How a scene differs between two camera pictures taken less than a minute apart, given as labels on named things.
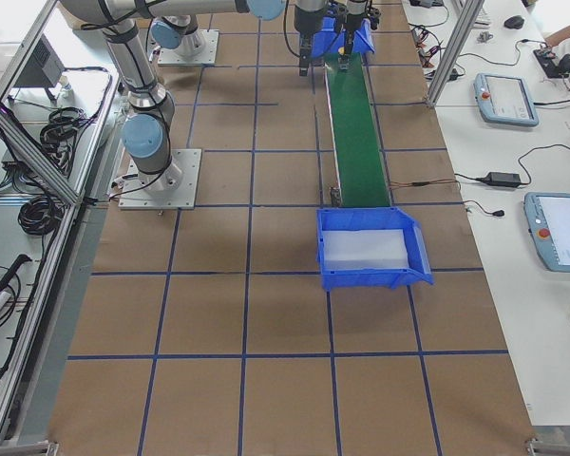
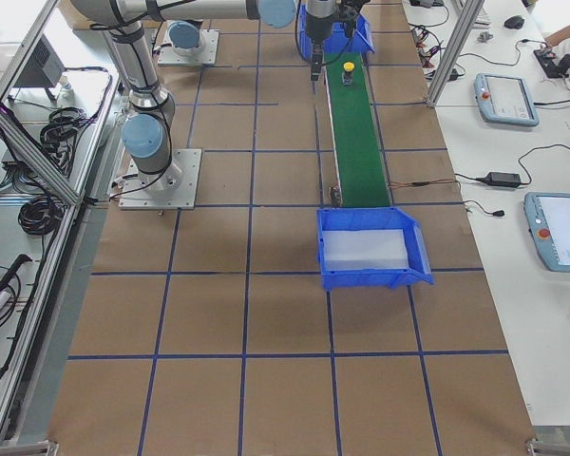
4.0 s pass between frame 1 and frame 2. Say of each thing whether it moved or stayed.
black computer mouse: stayed
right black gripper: moved
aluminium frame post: stayed
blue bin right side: stayed
